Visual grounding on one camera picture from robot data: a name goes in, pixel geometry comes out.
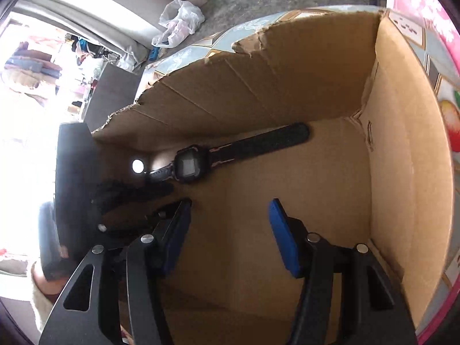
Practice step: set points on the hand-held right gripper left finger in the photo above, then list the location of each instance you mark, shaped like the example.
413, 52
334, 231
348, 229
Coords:
176, 237

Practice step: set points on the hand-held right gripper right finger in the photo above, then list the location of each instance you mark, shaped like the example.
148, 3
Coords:
284, 240

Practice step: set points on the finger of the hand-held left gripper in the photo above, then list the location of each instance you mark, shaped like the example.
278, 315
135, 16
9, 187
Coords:
143, 191
136, 222

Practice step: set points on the purple black smartwatch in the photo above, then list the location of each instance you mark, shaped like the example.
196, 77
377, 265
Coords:
188, 165

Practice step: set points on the brown cardboard box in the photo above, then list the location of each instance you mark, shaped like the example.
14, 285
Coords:
251, 194

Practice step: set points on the person's left forearm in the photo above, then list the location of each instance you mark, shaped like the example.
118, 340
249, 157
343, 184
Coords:
45, 280

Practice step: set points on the grey low cabinet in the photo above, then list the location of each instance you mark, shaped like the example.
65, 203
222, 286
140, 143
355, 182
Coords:
107, 93

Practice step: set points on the pile of clothes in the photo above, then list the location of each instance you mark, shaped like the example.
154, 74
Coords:
36, 68

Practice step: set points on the white plastic bag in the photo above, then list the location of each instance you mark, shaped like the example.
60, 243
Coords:
179, 18

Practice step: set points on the pink floral blanket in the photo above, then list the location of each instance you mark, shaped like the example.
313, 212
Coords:
424, 0

